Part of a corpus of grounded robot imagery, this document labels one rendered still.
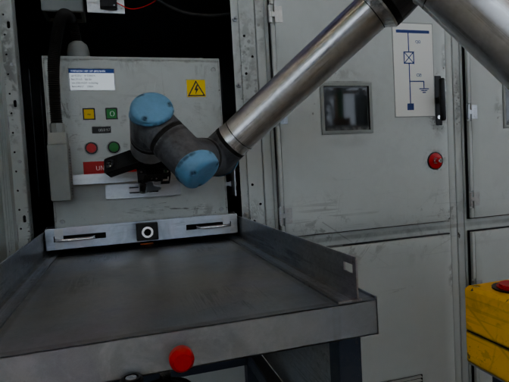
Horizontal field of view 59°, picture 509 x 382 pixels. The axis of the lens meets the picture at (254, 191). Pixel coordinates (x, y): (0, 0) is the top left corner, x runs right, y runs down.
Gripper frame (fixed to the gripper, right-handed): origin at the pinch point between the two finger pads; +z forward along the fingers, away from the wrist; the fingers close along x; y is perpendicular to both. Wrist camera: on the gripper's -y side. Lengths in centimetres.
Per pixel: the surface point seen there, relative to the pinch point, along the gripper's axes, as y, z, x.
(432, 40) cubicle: 97, -23, 37
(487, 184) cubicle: 118, 2, -6
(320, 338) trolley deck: 22, -47, -53
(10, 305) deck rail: -24, -30, -37
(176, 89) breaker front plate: 12.2, -9.8, 27.3
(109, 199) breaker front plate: -8.5, 5.8, 0.4
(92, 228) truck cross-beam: -13.5, 8.7, -6.8
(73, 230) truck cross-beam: -18.6, 8.6, -6.8
